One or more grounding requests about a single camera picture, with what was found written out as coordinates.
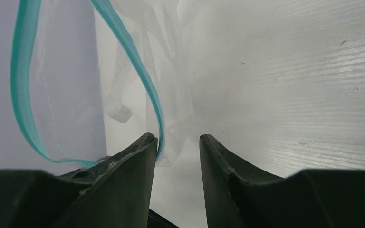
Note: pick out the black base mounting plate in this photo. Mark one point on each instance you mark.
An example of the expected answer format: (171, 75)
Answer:
(157, 221)

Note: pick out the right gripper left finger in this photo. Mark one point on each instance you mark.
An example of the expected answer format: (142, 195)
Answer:
(113, 194)

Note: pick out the clear zip top bag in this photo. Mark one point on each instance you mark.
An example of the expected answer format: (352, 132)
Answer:
(88, 75)

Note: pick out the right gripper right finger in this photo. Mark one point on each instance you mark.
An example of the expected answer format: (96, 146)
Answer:
(238, 194)

